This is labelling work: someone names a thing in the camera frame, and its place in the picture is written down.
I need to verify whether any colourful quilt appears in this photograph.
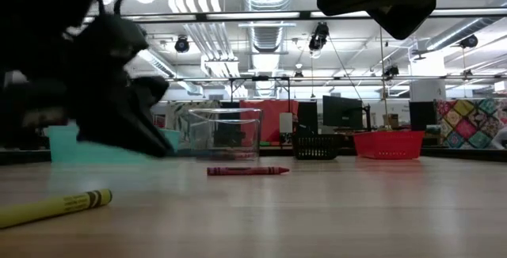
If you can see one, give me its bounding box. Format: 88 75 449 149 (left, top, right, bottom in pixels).
435 98 507 150

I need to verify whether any red mesh basket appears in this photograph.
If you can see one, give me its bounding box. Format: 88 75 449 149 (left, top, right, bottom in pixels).
352 130 425 161

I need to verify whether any orange panel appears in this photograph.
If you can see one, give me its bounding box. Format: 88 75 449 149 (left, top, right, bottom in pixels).
239 99 300 144

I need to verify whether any teal plastic bin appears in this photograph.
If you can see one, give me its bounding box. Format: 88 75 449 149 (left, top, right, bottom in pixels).
47 125 181 163

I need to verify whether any green crayon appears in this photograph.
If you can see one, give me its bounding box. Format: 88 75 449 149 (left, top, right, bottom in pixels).
0 188 113 230

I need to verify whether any red crayon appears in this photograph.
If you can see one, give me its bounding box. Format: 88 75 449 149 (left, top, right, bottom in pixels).
205 151 258 161
206 165 291 176

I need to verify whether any clear plastic bin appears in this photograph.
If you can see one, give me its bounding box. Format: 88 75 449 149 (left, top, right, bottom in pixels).
189 108 263 161

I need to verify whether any black mesh basket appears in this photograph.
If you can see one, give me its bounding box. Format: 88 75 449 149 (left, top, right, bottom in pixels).
292 133 345 161

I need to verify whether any black monitor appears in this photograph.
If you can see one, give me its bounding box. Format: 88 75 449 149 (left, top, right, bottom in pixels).
322 94 364 129
409 100 436 131

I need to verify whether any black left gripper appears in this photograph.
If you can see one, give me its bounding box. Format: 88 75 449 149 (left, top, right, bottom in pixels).
0 14 175 158

